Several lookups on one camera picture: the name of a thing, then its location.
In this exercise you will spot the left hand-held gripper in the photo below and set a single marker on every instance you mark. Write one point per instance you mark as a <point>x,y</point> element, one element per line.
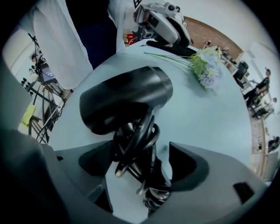
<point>153,5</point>

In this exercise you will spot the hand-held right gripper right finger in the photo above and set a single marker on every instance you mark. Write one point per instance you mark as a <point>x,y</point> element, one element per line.
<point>207,197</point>

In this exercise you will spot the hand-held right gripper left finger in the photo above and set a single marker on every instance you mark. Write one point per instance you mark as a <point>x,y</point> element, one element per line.
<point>72,186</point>

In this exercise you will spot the small black device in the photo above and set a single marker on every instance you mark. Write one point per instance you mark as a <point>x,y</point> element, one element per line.
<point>122,92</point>

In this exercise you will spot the person's left forearm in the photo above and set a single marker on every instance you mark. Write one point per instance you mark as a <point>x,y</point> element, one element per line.
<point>121,22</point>

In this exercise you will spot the red bag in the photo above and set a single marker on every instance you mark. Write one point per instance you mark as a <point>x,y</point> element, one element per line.
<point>129,38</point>

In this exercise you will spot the artificial flower sprig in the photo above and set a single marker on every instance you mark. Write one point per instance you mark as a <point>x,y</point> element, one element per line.
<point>207,72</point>

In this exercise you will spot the black office chair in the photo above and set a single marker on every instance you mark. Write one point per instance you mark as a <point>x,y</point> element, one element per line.
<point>241,71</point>

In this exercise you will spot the green cloth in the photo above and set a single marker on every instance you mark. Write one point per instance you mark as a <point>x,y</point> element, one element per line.
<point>28,114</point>

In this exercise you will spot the person's white jacket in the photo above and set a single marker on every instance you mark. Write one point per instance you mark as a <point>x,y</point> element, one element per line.
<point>59,43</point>

